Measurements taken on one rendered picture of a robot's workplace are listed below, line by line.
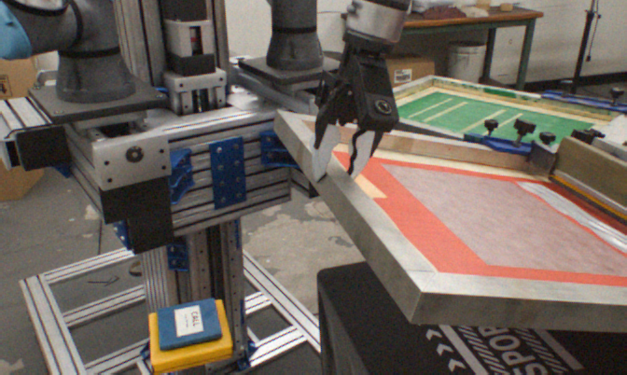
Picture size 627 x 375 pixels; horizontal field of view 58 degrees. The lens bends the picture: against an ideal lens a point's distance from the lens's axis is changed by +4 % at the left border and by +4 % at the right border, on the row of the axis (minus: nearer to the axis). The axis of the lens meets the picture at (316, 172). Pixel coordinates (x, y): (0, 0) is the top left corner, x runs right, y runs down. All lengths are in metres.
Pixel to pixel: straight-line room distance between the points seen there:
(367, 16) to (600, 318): 0.44
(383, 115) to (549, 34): 5.27
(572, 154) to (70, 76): 1.01
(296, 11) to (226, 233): 0.65
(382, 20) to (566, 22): 5.31
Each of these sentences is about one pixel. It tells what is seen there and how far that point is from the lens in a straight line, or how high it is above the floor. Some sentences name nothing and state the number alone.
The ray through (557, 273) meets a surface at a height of 1.17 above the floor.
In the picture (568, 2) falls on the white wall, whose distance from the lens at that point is 5.97.
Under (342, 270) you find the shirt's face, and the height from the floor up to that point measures 0.95.
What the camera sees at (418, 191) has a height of 1.19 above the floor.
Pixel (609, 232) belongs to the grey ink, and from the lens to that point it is 1.08.
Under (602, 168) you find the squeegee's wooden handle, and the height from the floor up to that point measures 1.16.
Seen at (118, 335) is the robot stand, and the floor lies 0.21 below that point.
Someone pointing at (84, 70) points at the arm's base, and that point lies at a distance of 1.21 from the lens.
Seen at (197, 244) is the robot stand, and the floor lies 0.78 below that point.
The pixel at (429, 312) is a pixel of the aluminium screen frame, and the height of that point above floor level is 1.25.
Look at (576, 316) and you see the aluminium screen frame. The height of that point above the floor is 1.21.
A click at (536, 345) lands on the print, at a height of 0.95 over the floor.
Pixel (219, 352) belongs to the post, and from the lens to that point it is 0.98.
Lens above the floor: 1.60
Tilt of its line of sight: 25 degrees down
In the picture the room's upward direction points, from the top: straight up
